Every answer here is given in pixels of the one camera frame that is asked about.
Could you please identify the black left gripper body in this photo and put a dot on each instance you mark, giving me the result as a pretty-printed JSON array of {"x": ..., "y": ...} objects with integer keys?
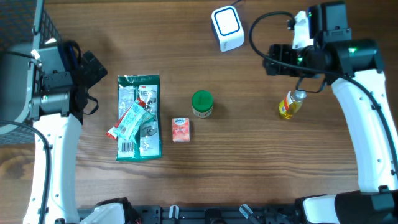
[{"x": 86, "y": 76}]

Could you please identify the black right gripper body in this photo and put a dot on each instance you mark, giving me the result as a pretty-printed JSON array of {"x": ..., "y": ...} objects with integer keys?
[{"x": 283, "y": 54}]

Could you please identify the yellow liquid bottle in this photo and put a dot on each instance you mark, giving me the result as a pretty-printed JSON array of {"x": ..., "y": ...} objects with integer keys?
[{"x": 291, "y": 103}]

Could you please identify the teal snack bar wrapper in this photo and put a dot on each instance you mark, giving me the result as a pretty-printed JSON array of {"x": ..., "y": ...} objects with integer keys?
[{"x": 129, "y": 125}]

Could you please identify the red snack bar wrapper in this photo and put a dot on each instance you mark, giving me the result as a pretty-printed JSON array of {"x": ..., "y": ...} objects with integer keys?
[{"x": 112, "y": 132}]

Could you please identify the green 3M glove package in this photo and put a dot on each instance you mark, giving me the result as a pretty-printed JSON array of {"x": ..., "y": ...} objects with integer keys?
[{"x": 146, "y": 143}]

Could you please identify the green lid jar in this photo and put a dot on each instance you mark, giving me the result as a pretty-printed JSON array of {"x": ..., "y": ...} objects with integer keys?
[{"x": 202, "y": 103}]

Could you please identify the orange tissue pack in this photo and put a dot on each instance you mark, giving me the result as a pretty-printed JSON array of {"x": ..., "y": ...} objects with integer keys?
[{"x": 180, "y": 130}]

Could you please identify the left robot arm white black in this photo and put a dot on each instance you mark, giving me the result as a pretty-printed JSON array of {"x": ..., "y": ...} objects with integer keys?
[{"x": 57, "y": 111}]

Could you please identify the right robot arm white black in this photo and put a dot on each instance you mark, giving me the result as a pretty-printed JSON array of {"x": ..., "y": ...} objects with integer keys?
[{"x": 353, "y": 68}]

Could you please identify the white barcode scanner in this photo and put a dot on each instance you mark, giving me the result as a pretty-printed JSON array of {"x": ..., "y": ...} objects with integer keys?
[{"x": 227, "y": 28}]

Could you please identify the grey plastic mesh basket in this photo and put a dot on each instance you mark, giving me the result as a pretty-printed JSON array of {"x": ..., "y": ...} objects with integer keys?
[{"x": 29, "y": 48}]

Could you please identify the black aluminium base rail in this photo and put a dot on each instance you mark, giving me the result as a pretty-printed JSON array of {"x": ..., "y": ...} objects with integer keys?
[{"x": 268, "y": 214}]

